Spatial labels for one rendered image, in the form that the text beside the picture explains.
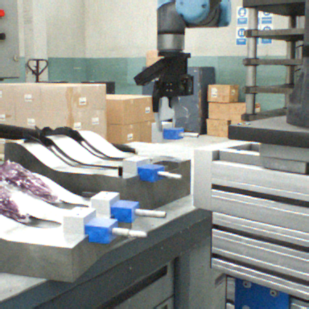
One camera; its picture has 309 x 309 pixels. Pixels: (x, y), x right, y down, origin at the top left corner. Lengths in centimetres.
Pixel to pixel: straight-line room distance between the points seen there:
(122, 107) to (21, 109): 115
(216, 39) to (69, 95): 406
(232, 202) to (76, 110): 436
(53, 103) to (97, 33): 521
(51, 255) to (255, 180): 31
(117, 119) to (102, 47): 443
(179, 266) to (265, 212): 55
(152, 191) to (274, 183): 46
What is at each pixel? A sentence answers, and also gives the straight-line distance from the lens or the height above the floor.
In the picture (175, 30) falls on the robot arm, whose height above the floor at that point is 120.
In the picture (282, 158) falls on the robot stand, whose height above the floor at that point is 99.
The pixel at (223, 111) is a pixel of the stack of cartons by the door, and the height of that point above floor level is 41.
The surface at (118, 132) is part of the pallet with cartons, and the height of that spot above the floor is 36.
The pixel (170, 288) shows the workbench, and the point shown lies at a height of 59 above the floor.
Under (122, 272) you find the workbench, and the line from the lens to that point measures 100.
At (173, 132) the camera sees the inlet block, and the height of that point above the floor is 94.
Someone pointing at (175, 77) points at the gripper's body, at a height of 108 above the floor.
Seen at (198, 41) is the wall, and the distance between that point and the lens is 865.
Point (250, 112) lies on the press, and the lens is 526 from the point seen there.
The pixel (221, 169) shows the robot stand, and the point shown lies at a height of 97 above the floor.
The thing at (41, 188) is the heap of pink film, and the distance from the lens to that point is 94.
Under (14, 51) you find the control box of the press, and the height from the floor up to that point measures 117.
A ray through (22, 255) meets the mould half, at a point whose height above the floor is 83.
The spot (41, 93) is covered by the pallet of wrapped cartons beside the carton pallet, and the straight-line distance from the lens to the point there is 518.
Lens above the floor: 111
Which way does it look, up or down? 10 degrees down
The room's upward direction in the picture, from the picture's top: straight up
